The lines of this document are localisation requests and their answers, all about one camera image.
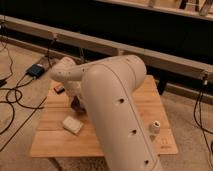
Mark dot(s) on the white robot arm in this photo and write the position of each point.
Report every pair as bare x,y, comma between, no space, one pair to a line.
106,88

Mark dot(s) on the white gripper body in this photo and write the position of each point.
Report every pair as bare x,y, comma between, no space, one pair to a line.
73,88

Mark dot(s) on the black rectangular case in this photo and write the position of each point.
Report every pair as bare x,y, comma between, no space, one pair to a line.
59,89

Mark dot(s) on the black power adapter box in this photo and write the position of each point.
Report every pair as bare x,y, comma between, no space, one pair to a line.
35,71

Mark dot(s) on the purple ceramic bowl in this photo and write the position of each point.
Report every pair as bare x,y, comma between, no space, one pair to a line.
76,106

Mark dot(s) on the wooden table board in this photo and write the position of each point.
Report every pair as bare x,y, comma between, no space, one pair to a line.
52,140

